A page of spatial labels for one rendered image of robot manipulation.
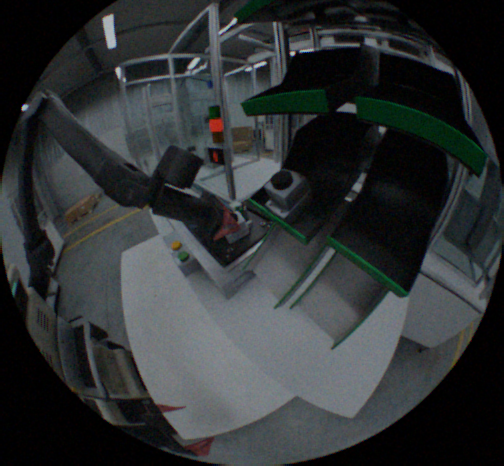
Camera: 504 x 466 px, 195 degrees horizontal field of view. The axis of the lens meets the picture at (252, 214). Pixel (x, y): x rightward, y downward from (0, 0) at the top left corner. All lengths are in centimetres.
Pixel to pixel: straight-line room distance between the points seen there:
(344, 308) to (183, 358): 45
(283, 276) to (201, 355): 34
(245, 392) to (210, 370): 11
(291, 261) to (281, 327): 23
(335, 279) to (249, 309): 28
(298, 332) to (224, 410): 32
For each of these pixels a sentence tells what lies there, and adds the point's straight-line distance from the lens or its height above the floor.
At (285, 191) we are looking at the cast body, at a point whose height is 126.
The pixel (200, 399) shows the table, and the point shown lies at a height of 86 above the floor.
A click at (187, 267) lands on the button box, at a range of 53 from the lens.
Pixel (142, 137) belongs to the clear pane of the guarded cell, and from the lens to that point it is 171.
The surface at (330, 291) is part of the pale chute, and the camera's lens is 35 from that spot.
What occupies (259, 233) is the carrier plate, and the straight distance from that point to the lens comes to 54.
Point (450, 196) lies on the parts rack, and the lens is 30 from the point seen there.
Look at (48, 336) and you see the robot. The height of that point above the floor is 113.
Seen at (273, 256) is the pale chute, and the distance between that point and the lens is 38.
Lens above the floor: 134
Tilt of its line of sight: 36 degrees down
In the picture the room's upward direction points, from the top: 5 degrees counter-clockwise
